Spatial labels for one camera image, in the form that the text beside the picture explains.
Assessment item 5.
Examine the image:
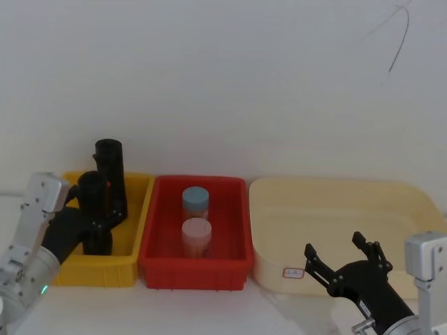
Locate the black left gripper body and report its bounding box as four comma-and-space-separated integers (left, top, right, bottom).
39, 206, 94, 267

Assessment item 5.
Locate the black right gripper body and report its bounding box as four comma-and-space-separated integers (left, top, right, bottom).
327, 259, 417, 333

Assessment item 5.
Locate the short black cylinder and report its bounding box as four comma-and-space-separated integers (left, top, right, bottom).
77, 170, 114, 256

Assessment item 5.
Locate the white label with red border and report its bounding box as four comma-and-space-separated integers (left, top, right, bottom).
283, 266, 306, 281

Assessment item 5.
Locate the tall black cylinder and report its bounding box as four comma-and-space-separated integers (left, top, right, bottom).
93, 139, 129, 225

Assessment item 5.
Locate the yellow plastic bin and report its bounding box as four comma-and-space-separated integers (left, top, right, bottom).
48, 170, 156, 289

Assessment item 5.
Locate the cream plastic tray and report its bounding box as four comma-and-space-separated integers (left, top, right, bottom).
248, 176, 447, 302

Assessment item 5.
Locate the clear jar with white lid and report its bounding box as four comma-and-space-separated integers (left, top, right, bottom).
180, 218, 213, 260

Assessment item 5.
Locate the clear jar with blue lid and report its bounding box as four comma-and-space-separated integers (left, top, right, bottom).
181, 186, 211, 224

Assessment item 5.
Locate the red plastic bin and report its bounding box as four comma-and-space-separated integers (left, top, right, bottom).
138, 174, 254, 291

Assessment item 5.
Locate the white table cloth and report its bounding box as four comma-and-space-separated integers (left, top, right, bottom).
0, 190, 447, 335

